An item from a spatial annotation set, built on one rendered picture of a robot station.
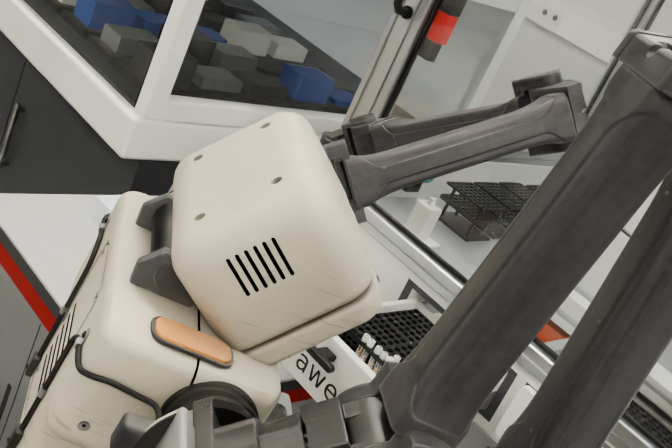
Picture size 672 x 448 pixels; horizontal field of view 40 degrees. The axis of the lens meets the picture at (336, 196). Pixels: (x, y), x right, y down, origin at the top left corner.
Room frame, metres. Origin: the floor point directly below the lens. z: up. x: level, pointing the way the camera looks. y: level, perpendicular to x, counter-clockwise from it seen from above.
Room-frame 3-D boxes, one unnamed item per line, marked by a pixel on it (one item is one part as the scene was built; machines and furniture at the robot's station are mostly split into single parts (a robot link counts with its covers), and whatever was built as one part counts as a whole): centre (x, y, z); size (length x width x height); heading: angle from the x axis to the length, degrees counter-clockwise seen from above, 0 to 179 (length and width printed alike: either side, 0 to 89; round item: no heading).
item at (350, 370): (1.32, -0.11, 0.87); 0.29 x 0.02 x 0.11; 51
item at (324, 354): (1.30, -0.09, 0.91); 0.07 x 0.04 x 0.01; 51
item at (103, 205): (1.69, 0.36, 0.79); 0.13 x 0.09 x 0.05; 147
